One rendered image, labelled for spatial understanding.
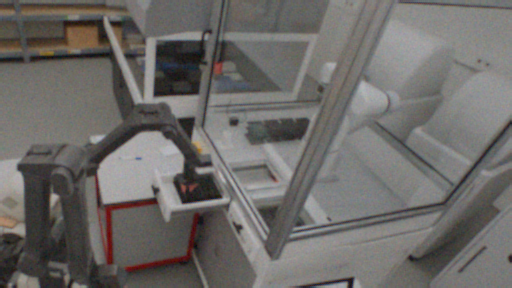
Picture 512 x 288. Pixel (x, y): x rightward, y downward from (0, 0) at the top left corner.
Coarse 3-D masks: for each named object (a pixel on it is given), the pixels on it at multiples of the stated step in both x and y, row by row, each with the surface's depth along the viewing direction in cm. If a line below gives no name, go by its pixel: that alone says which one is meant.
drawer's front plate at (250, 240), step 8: (232, 208) 174; (232, 216) 174; (240, 216) 167; (232, 224) 175; (248, 232) 161; (240, 240) 169; (248, 240) 161; (248, 248) 163; (256, 248) 155; (248, 256) 162; (256, 256) 159
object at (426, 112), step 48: (384, 48) 94; (432, 48) 99; (480, 48) 105; (384, 96) 106; (432, 96) 113; (480, 96) 121; (336, 144) 114; (384, 144) 122; (432, 144) 131; (480, 144) 142; (336, 192) 132; (384, 192) 143; (432, 192) 156
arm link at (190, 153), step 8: (176, 120) 121; (168, 128) 114; (176, 128) 120; (168, 136) 118; (176, 136) 119; (184, 136) 130; (176, 144) 133; (184, 144) 134; (192, 144) 142; (184, 152) 141; (192, 152) 143; (192, 160) 149
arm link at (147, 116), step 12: (144, 108) 112; (156, 108) 114; (168, 108) 117; (132, 120) 114; (144, 120) 111; (156, 120) 112; (168, 120) 115; (120, 132) 118; (132, 132) 117; (96, 144) 127; (108, 144) 122; (120, 144) 123; (96, 156) 128; (96, 168) 132
